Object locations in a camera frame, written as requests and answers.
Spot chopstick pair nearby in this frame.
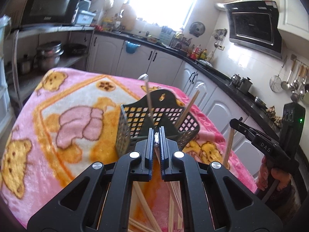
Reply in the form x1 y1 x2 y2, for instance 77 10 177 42
129 182 162 232

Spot white kitchen base cabinets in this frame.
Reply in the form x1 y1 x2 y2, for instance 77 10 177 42
87 32 277 138

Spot person's right hand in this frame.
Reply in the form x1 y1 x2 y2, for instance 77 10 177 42
256 156 291 191

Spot hanging strainer ladle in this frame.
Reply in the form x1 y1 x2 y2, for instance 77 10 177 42
269 55 288 93

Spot metal kettle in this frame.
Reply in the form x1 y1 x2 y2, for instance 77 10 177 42
231 74 252 94

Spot pink bear-print blanket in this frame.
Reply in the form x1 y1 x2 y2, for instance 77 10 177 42
1 68 257 231

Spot black plastic utensil basket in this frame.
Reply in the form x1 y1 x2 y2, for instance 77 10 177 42
115 89 200 157

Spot black range hood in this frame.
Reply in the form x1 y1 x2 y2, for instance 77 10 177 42
224 1 282 59

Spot condiment bottles group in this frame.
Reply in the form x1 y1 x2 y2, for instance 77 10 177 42
189 45 215 62

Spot stainless steel pots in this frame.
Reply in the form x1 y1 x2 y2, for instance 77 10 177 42
36 41 64 72

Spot blue hanging bin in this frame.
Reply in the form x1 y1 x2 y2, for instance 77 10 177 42
125 41 140 54

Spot grey dish tub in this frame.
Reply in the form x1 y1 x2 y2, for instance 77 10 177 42
74 9 96 26

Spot black microwave oven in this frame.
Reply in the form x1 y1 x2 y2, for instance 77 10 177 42
19 0 80 27

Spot wall ventilation fan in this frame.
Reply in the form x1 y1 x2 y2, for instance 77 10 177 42
189 21 205 38

